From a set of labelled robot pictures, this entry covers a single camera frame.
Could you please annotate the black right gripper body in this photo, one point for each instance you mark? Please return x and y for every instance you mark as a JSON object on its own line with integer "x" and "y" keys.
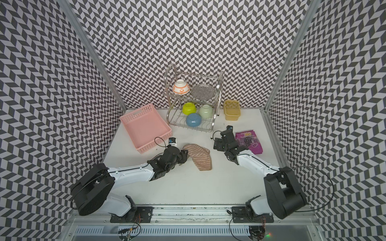
{"x": 221, "y": 146}

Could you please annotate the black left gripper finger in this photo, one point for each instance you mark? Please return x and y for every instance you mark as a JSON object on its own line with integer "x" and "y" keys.
{"x": 184, "y": 154}
{"x": 181, "y": 162}

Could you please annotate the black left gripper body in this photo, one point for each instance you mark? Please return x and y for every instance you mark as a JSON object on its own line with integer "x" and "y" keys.
{"x": 173, "y": 165}

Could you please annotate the striped brown dishcloth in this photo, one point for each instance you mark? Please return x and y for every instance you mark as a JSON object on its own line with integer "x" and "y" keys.
{"x": 200, "y": 156}

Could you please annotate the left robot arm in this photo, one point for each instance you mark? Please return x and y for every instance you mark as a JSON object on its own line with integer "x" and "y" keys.
{"x": 92, "y": 192}

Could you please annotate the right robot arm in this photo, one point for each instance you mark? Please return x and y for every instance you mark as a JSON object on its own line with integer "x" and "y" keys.
{"x": 283, "y": 192}

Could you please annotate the purple blackcurrant gummy bag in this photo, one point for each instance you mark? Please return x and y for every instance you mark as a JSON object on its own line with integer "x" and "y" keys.
{"x": 250, "y": 140}

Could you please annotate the blue bowl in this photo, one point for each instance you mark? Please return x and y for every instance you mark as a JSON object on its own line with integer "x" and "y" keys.
{"x": 193, "y": 120}

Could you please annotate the yellow plastic container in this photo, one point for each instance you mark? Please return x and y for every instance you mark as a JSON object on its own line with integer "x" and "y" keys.
{"x": 232, "y": 110}

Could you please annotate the pale green bowl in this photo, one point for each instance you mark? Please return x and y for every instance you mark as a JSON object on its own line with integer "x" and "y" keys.
{"x": 206, "y": 111}

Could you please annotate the pink plastic basket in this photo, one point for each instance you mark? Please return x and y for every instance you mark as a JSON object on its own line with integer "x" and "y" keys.
{"x": 146, "y": 127}

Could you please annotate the lime green bowl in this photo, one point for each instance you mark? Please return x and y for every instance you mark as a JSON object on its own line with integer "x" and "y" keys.
{"x": 189, "y": 108}

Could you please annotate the silver metal dish rack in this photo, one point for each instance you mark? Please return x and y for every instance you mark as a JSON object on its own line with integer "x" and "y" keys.
{"x": 174, "y": 116}

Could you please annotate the grey patterned plate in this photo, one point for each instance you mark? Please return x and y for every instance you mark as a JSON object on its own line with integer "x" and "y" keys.
{"x": 203, "y": 92}

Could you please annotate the white orange patterned bowl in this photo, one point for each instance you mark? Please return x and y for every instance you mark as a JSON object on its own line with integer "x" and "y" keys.
{"x": 181, "y": 87}

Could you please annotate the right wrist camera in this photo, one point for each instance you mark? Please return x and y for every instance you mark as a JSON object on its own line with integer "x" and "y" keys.
{"x": 229, "y": 128}

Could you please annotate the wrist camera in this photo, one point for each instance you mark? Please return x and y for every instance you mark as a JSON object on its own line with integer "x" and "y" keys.
{"x": 229, "y": 128}
{"x": 172, "y": 141}

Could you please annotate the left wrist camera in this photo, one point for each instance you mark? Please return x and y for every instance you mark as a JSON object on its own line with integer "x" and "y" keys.
{"x": 172, "y": 141}

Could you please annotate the aluminium front rail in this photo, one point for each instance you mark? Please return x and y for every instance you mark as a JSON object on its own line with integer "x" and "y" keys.
{"x": 214, "y": 215}

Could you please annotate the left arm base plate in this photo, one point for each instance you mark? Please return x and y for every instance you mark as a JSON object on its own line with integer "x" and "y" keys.
{"x": 140, "y": 214}

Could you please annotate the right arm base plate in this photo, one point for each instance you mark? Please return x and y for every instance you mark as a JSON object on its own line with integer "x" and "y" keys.
{"x": 243, "y": 215}

